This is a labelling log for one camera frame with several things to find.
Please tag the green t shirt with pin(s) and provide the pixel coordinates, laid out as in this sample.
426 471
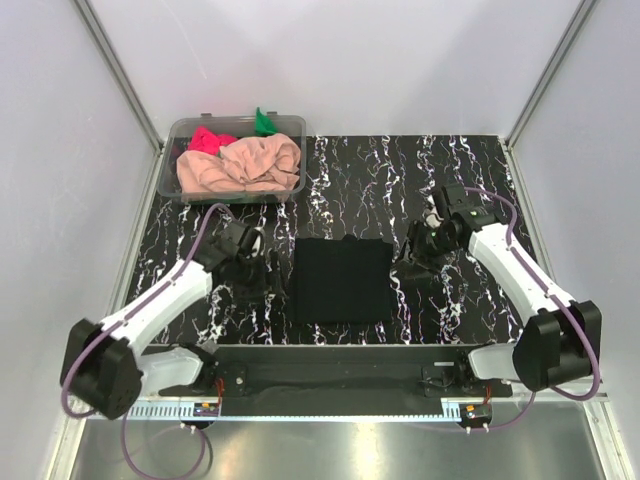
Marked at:
263 125

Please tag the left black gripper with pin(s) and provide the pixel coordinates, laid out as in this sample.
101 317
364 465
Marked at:
267 283

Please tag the black t shirt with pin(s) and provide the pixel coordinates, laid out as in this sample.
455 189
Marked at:
344 281

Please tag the white slotted cable duct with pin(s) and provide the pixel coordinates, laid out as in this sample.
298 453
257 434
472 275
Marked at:
174 410

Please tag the pink t shirt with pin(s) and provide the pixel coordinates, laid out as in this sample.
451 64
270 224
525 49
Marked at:
251 164

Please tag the black marble pattern mat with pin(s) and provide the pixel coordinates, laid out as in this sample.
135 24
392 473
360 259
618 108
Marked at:
371 187

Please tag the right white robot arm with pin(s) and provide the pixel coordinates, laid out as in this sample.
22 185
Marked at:
559 347

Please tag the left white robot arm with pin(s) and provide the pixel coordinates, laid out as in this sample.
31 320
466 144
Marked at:
106 364

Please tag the red t shirt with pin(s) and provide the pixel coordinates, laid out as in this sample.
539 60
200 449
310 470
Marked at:
205 141

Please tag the clear plastic bin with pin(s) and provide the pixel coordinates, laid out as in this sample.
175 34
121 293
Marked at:
180 135

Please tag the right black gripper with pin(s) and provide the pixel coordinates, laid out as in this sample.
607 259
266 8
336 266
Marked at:
424 265

